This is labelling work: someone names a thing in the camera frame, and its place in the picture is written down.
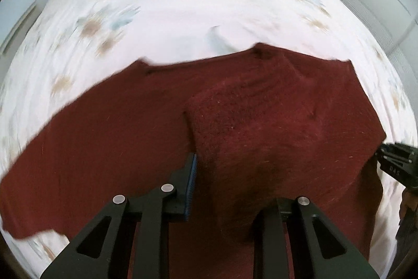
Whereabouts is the dark red knitted sweater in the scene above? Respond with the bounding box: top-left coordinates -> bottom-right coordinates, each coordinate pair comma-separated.
1,44 -> 385,278

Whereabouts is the white floral bed cover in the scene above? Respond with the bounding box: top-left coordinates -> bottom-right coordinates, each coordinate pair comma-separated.
0,0 -> 417,278

